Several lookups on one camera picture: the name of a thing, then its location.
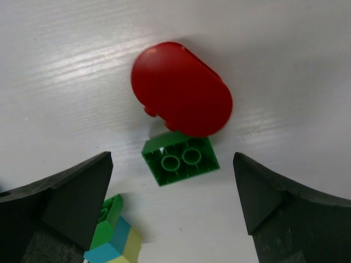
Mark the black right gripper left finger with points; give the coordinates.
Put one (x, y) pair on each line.
(54, 219)

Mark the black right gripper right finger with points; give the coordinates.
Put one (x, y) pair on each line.
(290, 222)

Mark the green sloped lego brick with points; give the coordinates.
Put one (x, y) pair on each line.
(107, 222)

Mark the yellow green lego brick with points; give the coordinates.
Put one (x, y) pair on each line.
(124, 246)

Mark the dark green lego brick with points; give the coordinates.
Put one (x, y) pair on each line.
(173, 157)

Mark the red rounded lego block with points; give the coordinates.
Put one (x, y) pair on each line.
(174, 84)

